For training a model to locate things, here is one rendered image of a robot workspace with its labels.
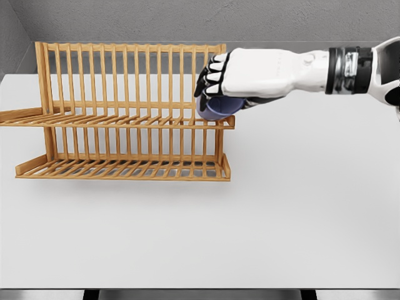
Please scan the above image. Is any blue cup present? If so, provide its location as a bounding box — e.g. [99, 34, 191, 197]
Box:
[196, 95, 247, 123]

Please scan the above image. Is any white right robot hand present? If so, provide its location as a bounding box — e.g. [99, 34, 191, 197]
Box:
[193, 47, 298, 112]

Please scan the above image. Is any wooden two-tier dish rack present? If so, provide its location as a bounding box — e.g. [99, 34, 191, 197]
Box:
[0, 41, 236, 183]

